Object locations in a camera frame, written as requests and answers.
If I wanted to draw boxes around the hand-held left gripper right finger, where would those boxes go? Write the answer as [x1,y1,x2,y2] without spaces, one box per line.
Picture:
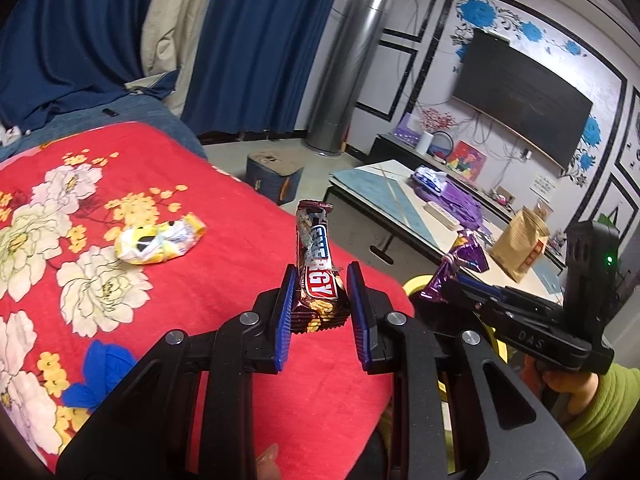
[346,261,586,480]

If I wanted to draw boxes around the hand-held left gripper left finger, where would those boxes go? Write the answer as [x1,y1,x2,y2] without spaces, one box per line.
[55,263,301,480]

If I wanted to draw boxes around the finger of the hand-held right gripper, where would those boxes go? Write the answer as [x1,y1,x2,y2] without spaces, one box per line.
[439,278,502,318]
[452,271,507,296]

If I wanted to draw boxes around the purple foil wrapper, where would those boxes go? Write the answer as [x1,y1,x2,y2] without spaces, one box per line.
[419,230,488,303]

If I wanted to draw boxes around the yellow round bin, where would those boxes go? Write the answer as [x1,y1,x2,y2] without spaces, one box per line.
[402,275,510,443]

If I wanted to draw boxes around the brown candy bar wrapper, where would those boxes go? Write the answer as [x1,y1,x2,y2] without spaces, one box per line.
[290,200,351,335]

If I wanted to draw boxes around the person's right forearm green sleeve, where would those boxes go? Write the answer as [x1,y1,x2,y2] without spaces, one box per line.
[565,362,640,456]

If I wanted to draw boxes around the person's right hand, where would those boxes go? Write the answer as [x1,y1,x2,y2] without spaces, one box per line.
[522,352,601,416]

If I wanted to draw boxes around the person's left hand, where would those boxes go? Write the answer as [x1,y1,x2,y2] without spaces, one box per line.
[254,442,282,480]

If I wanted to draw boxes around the brown paper bag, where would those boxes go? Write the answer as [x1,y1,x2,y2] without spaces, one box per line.
[489,206,551,283]

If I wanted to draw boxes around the purple plastic bag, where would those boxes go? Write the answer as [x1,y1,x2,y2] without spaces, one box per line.
[411,180,486,228]

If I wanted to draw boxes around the beige power strip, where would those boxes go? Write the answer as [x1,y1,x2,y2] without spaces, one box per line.
[423,201,458,227]

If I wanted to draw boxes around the red floral blanket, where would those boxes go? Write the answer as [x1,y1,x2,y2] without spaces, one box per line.
[0,121,416,473]

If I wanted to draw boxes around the blue white tissue pack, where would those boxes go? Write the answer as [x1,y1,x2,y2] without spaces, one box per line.
[411,166,448,193]

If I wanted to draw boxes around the colourful picture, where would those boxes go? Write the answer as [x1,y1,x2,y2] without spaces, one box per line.
[446,141,488,181]

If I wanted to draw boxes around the coffee table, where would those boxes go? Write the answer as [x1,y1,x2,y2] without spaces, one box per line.
[324,159,566,306]

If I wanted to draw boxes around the round ornament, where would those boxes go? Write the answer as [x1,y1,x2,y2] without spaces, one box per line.
[431,130,455,158]

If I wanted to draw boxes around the blue cardboard box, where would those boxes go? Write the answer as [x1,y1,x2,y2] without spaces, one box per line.
[246,151,306,206]

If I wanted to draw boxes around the yellow white wrapper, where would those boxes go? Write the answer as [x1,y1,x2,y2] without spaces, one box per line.
[114,213,207,265]

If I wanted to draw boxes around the red blossom decoration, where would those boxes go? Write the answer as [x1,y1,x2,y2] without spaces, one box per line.
[419,107,456,133]

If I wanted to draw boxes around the purple box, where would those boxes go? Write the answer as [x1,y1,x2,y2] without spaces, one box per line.
[393,112,421,143]

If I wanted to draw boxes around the silver cylindrical air conditioner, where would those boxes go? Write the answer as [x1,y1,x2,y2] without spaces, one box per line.
[306,0,393,156]

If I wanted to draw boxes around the blue sofa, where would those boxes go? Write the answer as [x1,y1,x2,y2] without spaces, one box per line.
[0,92,207,163]

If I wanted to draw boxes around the blue curtain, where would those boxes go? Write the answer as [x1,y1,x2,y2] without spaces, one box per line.
[0,0,168,128]
[180,0,351,136]

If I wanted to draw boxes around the beige curtain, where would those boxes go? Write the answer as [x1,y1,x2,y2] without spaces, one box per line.
[125,0,223,118]

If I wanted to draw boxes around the white wall note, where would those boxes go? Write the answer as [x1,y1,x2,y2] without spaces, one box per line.
[531,172,558,198]

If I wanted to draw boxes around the black wall television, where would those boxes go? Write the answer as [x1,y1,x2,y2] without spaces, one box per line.
[451,27,594,172]

